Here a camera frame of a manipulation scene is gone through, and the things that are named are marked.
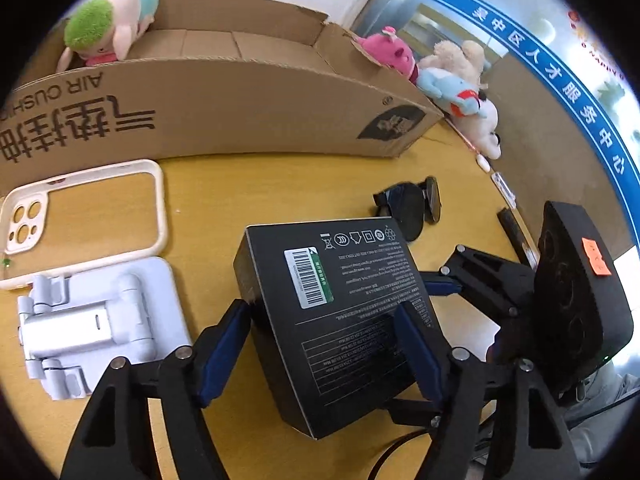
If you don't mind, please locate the large cardboard box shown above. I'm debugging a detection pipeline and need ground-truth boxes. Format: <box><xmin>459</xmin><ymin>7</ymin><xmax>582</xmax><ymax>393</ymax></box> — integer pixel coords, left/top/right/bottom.
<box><xmin>0</xmin><ymin>0</ymin><xmax>445</xmax><ymax>193</ymax></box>

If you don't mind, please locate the dark flat strip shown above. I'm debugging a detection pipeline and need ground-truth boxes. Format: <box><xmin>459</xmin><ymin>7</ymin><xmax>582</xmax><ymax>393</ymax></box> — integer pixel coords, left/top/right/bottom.
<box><xmin>496</xmin><ymin>208</ymin><xmax>538</xmax><ymax>268</ymax></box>

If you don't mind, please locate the black folding holder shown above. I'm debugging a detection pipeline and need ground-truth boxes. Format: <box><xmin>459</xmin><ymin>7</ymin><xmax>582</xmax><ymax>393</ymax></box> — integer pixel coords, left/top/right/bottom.
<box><xmin>372</xmin><ymin>176</ymin><xmax>443</xmax><ymax>243</ymax></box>

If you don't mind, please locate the cream phone case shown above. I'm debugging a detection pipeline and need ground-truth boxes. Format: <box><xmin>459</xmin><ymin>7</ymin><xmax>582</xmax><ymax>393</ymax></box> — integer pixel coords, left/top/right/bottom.
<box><xmin>0</xmin><ymin>159</ymin><xmax>167</xmax><ymax>291</ymax></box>

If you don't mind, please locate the white folding phone stand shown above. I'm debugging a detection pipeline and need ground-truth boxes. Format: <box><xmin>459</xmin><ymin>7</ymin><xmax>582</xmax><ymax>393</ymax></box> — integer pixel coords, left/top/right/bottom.
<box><xmin>16</xmin><ymin>256</ymin><xmax>192</xmax><ymax>401</ymax></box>

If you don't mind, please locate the black cable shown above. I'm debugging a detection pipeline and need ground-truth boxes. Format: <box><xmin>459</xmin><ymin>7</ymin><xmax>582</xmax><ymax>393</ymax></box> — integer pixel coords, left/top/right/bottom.
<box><xmin>367</xmin><ymin>430</ymin><xmax>436</xmax><ymax>480</ymax></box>

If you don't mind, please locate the pink plush toy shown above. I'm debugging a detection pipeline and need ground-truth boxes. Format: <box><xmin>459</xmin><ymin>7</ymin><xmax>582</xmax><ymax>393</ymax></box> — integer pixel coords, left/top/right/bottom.
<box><xmin>359</xmin><ymin>26</ymin><xmax>418</xmax><ymax>83</ymax></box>

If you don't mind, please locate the wooden desktop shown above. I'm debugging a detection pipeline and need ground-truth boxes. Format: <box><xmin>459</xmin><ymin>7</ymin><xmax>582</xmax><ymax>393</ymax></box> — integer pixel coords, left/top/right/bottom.
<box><xmin>0</xmin><ymin>10</ymin><xmax>551</xmax><ymax>480</ymax></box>

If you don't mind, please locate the black product box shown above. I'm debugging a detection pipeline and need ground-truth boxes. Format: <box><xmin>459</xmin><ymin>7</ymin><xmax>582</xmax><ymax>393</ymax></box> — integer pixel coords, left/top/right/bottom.
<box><xmin>233</xmin><ymin>216</ymin><xmax>453</xmax><ymax>440</ymax></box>

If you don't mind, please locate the light blue plush toy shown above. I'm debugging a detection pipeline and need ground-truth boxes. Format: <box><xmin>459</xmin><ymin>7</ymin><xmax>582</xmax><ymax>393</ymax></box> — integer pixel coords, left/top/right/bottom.
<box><xmin>415</xmin><ymin>67</ymin><xmax>486</xmax><ymax>118</ymax></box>

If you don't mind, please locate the white tag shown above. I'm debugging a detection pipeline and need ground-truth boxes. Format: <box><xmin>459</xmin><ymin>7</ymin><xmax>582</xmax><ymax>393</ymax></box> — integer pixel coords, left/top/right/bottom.
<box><xmin>491</xmin><ymin>171</ymin><xmax>516</xmax><ymax>208</ymax></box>

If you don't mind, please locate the beige plush toy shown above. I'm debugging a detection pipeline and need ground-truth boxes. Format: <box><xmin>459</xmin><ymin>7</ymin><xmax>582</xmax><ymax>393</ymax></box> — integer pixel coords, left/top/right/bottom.
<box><xmin>417</xmin><ymin>40</ymin><xmax>493</xmax><ymax>86</ymax></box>

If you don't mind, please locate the blue banner strip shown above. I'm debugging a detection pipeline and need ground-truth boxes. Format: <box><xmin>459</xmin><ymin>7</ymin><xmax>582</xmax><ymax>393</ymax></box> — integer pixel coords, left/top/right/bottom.
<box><xmin>400</xmin><ymin>0</ymin><xmax>640</xmax><ymax>211</ymax></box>

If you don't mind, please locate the green-haired pastel plush toy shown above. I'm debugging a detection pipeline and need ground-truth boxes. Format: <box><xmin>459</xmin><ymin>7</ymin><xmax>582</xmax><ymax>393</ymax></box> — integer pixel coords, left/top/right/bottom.
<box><xmin>55</xmin><ymin>0</ymin><xmax>161</xmax><ymax>73</ymax></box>

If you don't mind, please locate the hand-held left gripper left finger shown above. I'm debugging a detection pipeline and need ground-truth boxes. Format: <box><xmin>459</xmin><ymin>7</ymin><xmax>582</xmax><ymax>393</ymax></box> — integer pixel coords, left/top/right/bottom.
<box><xmin>60</xmin><ymin>299</ymin><xmax>253</xmax><ymax>480</ymax></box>

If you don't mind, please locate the white plush toy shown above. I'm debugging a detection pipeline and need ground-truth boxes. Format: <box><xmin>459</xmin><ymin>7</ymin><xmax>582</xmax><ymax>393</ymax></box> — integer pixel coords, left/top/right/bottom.
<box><xmin>462</xmin><ymin>92</ymin><xmax>503</xmax><ymax>161</ymax></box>

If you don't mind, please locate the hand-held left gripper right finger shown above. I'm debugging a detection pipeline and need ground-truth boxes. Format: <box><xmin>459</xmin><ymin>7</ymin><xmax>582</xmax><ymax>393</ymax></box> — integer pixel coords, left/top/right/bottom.
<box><xmin>392</xmin><ymin>302</ymin><xmax>583</xmax><ymax>480</ymax></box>

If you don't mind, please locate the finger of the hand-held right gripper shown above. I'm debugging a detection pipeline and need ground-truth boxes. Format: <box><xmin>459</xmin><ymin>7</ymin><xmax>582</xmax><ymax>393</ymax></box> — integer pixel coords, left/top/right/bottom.
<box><xmin>386</xmin><ymin>397</ymin><xmax>443</xmax><ymax>430</ymax></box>
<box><xmin>419</xmin><ymin>244</ymin><xmax>537</xmax><ymax>319</ymax></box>

